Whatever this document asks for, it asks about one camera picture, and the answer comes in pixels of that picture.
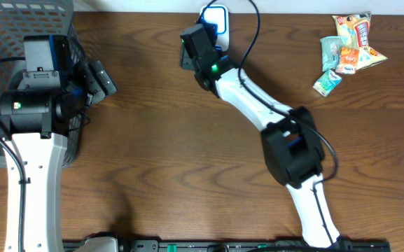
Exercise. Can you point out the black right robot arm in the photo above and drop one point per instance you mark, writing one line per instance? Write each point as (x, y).
(293, 149)

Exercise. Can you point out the orange tissue pack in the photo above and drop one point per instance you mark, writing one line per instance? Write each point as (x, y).
(348, 61)

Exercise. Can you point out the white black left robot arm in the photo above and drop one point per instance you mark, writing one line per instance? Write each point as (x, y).
(46, 103)

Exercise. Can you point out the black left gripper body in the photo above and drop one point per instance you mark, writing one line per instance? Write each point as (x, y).
(101, 81)

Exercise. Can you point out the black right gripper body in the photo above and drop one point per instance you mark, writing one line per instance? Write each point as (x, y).
(186, 61)

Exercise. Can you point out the mint green snack pouch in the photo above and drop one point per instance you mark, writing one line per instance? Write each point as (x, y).
(330, 47)

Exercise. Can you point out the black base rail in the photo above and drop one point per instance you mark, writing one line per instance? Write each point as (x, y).
(105, 244)

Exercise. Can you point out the dark grey plastic basket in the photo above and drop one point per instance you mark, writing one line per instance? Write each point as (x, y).
(21, 18)

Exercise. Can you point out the white barcode scanner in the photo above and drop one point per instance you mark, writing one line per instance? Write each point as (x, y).
(218, 14)

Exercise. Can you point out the yellow white snack bag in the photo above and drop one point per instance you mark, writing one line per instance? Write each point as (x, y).
(356, 28)

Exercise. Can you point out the green tissue pack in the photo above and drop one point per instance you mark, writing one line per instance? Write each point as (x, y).
(327, 82)

